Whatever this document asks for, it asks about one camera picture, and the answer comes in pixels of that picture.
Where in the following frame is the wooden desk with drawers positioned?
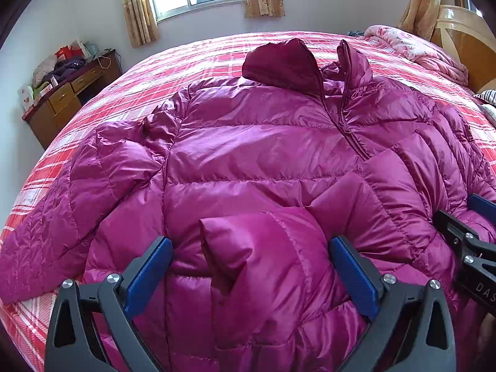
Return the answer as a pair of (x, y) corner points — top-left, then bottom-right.
(21, 50), (122, 150)

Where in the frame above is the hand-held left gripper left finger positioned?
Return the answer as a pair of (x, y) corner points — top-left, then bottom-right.
(44, 236), (174, 372)

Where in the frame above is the dark purple clothes pile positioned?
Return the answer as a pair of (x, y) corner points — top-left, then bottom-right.
(42, 56), (86, 83)

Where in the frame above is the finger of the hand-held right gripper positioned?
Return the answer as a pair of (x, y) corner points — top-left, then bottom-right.
(433, 209), (496, 266)
(468, 193), (496, 223)

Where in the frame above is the magenta puffer jacket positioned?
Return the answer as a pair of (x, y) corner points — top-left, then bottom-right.
(0, 38), (496, 372)

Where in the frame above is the pink floral quilt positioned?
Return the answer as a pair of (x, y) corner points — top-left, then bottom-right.
(364, 25), (469, 84)

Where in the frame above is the red paper bag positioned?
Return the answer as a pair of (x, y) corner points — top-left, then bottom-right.
(54, 44), (82, 60)

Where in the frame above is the window behind headboard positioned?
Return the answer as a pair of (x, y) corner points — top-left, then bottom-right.
(451, 0), (485, 18)

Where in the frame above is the bed with red plaid sheet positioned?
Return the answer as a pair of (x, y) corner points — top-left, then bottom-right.
(0, 31), (496, 372)

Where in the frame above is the white printed box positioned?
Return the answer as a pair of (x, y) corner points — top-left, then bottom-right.
(17, 85), (36, 113)

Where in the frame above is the wooden headboard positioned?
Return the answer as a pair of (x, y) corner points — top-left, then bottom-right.
(430, 5), (496, 94)

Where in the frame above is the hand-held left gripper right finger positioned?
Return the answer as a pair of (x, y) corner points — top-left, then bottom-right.
(329, 235), (458, 372)

